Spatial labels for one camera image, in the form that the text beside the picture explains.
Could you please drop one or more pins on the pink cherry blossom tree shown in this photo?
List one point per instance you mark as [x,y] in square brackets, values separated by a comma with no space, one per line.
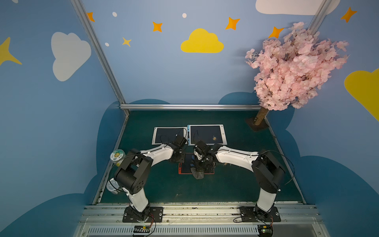
[292,70]

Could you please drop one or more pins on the silver can lying down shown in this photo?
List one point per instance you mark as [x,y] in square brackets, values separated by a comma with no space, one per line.
[113,187]

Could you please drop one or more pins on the red framed drawing tablet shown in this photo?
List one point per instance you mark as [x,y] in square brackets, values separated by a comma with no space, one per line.
[184,168]

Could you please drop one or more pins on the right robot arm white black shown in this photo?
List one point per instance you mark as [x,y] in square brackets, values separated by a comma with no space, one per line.
[267,170]

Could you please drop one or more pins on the white framed drawing tablet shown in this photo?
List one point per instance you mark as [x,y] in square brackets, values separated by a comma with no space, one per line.
[167,134]

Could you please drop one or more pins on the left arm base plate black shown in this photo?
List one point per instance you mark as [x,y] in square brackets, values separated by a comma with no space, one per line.
[131,215]

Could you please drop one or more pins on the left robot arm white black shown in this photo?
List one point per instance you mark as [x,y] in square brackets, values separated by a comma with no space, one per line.
[134,168]

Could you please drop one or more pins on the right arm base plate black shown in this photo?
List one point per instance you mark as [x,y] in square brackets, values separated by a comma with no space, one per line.
[254,214]

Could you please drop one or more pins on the right controller board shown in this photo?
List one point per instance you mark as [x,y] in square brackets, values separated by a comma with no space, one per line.
[265,231]

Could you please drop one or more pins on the aluminium mounting rail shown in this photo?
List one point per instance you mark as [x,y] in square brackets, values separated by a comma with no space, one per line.
[202,219]

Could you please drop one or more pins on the left controller board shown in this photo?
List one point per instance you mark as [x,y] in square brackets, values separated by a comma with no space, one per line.
[141,230]

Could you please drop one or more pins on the controller board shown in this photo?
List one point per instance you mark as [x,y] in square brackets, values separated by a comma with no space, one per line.
[265,231]
[141,230]

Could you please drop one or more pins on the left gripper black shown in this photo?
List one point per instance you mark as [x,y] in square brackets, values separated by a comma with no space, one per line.
[176,155]

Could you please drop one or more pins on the grey blue wiping cloth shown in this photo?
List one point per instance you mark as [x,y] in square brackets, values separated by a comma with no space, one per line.
[197,174]

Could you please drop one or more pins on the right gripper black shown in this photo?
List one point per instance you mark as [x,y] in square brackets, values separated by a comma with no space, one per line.
[203,163]

